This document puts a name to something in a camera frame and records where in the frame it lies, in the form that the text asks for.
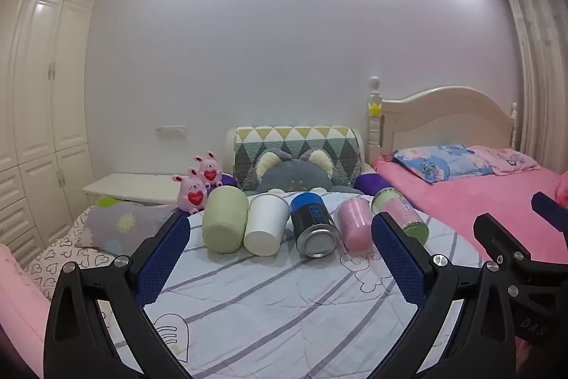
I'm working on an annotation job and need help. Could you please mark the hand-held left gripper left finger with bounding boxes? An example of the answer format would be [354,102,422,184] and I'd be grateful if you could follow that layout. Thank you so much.
[44,212,196,379]

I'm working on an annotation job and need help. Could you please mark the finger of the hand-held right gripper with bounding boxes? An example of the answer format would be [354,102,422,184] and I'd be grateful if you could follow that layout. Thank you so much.
[531,191,568,229]
[473,213,568,288]

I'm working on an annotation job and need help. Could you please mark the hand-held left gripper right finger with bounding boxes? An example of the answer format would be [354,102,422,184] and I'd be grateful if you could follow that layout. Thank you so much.
[370,211,518,379]

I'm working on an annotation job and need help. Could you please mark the pink and green cup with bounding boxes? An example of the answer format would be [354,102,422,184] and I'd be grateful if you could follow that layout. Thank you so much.
[371,187,430,245]

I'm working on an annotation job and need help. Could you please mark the light green cup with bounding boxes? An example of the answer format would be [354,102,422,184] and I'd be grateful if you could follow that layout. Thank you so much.
[202,186,250,254]

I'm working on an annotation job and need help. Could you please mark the blue and black cup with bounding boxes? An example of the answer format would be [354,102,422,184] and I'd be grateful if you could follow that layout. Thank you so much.
[289,191,342,259]

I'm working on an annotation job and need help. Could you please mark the white cup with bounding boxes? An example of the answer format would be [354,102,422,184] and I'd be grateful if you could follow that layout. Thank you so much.
[243,193,290,258]

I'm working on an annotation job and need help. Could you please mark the grey flower print pillow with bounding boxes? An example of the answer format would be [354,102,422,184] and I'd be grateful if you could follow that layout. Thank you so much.
[82,196,179,256]

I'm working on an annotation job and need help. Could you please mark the pink blanket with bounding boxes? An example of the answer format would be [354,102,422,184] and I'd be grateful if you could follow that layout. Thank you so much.
[372,157,568,271]

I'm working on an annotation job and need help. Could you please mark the pink plush toy red heart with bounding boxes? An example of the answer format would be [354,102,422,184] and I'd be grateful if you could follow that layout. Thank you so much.
[173,168,208,215]
[193,152,224,189]

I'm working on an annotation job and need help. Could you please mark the pink cartoon pillow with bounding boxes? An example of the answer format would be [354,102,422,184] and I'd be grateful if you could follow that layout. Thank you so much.
[466,145,541,176]

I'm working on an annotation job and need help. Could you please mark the white nightstand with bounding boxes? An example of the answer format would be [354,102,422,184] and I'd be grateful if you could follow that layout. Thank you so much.
[82,172,189,205]

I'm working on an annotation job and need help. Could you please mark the blue cartoon pillow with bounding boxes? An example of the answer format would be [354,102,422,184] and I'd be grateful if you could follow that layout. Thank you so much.
[393,145,495,184]

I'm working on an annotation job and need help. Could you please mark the heart print bed sheet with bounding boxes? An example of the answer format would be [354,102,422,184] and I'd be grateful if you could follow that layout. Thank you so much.
[22,206,134,304]

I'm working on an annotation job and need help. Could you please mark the cream wooden bed headboard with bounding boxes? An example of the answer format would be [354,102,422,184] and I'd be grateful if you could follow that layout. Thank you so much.
[367,76,520,161]

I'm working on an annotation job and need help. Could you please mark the grey cat plush pillow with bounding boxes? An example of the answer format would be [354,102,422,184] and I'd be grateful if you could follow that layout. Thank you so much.
[248,148,356,197]

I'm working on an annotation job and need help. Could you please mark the white curtain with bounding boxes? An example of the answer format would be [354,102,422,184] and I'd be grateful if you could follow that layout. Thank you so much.
[501,0,568,176]

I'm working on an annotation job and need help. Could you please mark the pink fleece cloth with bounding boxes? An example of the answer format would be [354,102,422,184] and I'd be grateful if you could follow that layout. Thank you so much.
[0,243,53,367]

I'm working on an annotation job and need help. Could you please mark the triangle patterned headboard cover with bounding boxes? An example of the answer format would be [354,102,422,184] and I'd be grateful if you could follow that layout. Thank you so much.
[234,126,362,191]

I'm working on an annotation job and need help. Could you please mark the cream wardrobe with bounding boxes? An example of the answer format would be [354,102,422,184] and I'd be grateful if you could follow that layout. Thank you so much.
[0,0,107,269]

